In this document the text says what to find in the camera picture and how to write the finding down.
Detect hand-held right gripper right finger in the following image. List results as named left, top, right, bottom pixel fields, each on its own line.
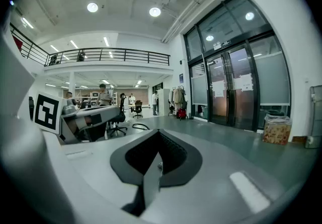
left=144, top=153, right=164, bottom=211

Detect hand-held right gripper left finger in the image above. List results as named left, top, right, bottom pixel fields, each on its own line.
left=121, top=153, right=159, bottom=217

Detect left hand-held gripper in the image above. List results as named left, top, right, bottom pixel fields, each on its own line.
left=33, top=91, right=121, bottom=144

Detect black office chair with headrest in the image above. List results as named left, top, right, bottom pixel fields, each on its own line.
left=106, top=93, right=129, bottom=138

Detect white shelf unit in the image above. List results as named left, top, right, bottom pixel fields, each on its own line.
left=79, top=89, right=118, bottom=107

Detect black balcony railing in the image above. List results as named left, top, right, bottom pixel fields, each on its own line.
left=9, top=23, right=171, bottom=67

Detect white cabinet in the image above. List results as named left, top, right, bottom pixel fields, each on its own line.
left=156, top=88, right=171, bottom=116

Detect coat rack with clothes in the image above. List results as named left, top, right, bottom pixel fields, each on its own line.
left=168, top=85, right=188, bottom=117

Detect white paper sheet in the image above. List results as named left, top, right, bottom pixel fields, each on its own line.
left=238, top=73, right=253, bottom=92
left=212, top=81, right=225, bottom=99

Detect patterned cardboard box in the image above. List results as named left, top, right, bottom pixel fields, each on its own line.
left=262, top=113, right=293, bottom=145

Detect black framed glass doors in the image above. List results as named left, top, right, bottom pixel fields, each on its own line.
left=183, top=0, right=292, bottom=133

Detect white ceiling pipes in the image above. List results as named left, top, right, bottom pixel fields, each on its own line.
left=160, top=0, right=242, bottom=43

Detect grey storage rack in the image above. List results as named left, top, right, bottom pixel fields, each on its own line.
left=304, top=85, right=322, bottom=149

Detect black hose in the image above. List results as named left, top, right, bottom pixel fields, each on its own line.
left=131, top=123, right=150, bottom=131

